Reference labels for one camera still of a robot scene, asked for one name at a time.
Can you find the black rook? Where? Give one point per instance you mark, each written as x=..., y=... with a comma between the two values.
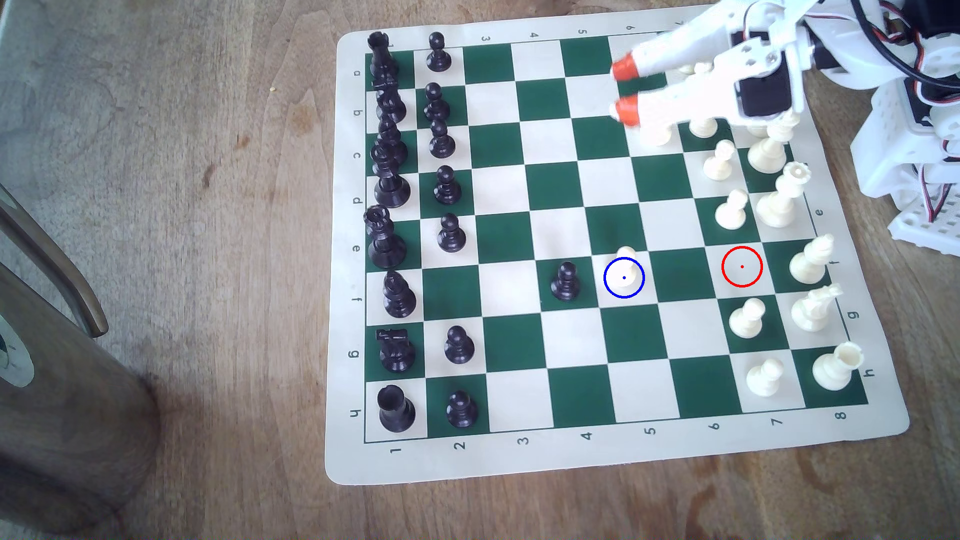
x=382, y=60
x=395, y=411

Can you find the black king fifth row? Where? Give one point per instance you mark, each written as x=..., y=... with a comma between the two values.
x=385, y=247

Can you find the white pawn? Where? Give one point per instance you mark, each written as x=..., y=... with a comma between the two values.
x=764, y=379
x=731, y=214
x=719, y=165
x=703, y=129
x=747, y=321
x=625, y=283
x=699, y=69

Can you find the green white chess mat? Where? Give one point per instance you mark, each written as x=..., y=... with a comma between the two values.
x=525, y=450

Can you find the white knight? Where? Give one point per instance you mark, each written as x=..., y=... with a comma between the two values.
x=658, y=136
x=813, y=311

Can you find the white king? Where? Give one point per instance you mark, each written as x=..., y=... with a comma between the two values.
x=769, y=154

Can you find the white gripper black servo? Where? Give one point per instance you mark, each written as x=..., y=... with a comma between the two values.
x=745, y=65

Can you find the white rook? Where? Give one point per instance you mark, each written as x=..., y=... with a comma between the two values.
x=834, y=369

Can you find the black knight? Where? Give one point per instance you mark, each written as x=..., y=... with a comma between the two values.
x=396, y=354
x=391, y=105

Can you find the white queen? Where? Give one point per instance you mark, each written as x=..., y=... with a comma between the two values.
x=780, y=202

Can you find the black pawn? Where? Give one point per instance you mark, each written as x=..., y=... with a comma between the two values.
x=442, y=142
x=447, y=190
x=565, y=285
x=439, y=56
x=459, y=349
x=462, y=412
x=436, y=106
x=451, y=237

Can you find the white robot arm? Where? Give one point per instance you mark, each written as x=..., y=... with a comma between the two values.
x=832, y=37

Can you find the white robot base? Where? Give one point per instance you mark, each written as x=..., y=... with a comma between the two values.
x=885, y=142

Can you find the round pale label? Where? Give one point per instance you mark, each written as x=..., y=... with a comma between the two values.
x=16, y=360

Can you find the black queen fourth row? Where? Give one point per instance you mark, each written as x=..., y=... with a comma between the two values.
x=392, y=191

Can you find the black bishop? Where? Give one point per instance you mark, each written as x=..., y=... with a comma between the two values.
x=399, y=298
x=391, y=146

